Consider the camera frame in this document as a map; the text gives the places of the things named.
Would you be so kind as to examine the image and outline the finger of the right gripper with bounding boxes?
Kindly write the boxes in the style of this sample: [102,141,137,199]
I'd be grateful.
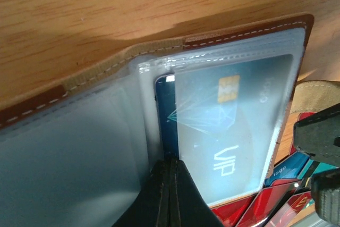
[311,168,339,223]
[293,104,339,167]

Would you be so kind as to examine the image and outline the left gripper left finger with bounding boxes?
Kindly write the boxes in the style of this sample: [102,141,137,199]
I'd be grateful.
[113,161,170,227]

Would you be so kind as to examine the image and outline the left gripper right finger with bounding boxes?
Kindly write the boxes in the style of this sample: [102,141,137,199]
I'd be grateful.
[169,159,223,226]

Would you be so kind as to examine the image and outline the blue card bottom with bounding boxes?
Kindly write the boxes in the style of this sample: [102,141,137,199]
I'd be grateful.
[155,54,293,206]

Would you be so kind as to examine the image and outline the blue card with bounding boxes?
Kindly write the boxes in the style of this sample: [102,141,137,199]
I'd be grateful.
[155,54,293,206]
[264,152,309,187]

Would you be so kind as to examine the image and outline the brown leather card holder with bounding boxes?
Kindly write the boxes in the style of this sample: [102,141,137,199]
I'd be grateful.
[1,14,339,226]

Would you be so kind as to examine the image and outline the blue card centre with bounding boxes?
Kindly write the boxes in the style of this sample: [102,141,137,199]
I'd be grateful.
[264,152,309,187]

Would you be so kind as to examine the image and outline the red VIP card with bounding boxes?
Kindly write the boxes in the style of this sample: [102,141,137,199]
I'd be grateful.
[265,191,312,227]

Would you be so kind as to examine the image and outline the red card left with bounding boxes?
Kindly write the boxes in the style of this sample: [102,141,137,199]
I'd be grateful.
[212,179,301,226]

